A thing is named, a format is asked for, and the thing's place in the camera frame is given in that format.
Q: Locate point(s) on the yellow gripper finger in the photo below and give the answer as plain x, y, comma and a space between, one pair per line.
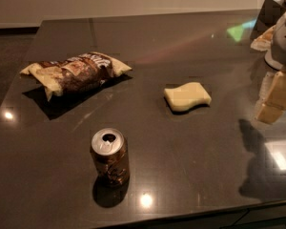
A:
272, 98

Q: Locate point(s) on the brown chip bag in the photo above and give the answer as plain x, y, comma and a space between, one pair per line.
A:
77, 74

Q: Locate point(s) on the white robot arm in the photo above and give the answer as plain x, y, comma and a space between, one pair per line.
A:
276, 55

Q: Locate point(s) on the snack bag in background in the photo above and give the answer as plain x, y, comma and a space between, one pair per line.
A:
263, 42

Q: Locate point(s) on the orange soda can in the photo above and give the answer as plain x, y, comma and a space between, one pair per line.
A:
109, 150

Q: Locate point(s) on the dark box in background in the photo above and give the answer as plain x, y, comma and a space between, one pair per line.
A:
269, 13

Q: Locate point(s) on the yellow sponge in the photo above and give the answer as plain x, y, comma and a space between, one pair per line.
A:
187, 96

